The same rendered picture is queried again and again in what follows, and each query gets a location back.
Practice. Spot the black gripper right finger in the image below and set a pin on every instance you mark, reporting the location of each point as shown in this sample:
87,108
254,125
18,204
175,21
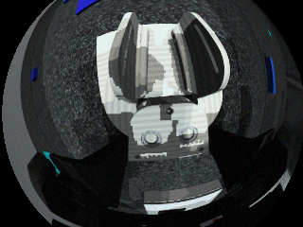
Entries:
234,154

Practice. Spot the blue flat rectangular plate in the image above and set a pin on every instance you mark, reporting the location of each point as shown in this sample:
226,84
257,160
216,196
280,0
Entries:
85,4

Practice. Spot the blue rectangular block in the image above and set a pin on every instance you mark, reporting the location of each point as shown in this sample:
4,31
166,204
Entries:
271,78

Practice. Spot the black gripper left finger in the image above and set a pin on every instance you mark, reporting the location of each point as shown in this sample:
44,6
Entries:
102,172

